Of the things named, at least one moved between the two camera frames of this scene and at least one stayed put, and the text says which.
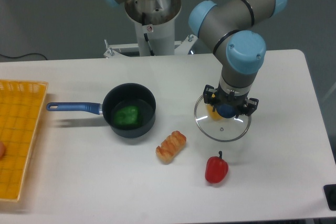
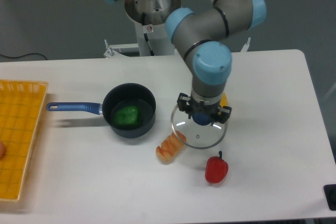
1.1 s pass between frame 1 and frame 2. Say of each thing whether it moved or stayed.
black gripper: moved
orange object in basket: stayed
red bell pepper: stayed
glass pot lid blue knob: moved
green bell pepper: stayed
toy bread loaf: stayed
